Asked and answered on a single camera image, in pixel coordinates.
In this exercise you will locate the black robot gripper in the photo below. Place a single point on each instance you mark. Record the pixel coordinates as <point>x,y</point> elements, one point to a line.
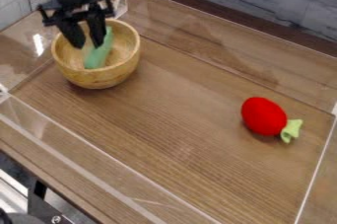
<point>70,26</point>

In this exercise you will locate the green rectangular block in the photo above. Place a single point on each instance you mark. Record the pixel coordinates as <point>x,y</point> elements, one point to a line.
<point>97,55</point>

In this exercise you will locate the brown wooden bowl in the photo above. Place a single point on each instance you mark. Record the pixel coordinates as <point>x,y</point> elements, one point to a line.
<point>121,64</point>

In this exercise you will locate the red plush strawberry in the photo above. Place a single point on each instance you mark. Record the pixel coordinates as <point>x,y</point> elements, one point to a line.
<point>266,118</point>

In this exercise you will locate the black table leg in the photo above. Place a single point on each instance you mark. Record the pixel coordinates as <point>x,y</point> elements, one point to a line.
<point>37,195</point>

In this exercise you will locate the clear acrylic corner bracket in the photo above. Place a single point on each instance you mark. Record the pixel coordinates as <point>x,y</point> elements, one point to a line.
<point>117,8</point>

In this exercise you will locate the clear acrylic tray wall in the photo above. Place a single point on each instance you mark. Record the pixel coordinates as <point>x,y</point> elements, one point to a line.
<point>114,193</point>

